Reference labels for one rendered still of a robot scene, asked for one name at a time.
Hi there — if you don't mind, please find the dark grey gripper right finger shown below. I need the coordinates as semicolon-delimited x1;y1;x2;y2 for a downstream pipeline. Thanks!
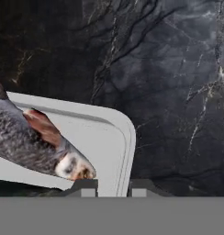
128;178;174;198

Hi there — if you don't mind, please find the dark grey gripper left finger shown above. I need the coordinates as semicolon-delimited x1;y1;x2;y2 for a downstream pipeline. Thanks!
60;178;99;198

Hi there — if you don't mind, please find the grey fish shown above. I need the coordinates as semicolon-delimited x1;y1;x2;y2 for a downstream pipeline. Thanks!
0;80;97;182

